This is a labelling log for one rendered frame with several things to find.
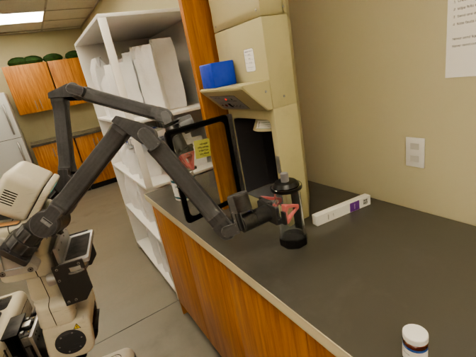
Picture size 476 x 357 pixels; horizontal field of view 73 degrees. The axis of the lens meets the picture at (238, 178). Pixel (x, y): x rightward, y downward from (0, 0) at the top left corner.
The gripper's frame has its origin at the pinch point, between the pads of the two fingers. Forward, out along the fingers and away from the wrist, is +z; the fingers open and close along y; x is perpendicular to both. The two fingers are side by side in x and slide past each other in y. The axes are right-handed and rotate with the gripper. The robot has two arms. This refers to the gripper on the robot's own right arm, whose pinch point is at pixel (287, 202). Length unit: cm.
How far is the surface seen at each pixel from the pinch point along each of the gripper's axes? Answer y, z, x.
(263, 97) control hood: 9.9, 3.5, -36.0
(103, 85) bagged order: 194, -13, -52
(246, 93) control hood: 10.5, -2.7, -38.4
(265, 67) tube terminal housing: 10.9, 7.0, -45.4
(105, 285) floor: 193, -60, 109
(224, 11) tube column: 31, 7, -67
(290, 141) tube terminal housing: 10.0, 13.0, -17.9
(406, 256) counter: -32.1, 18.0, 15.9
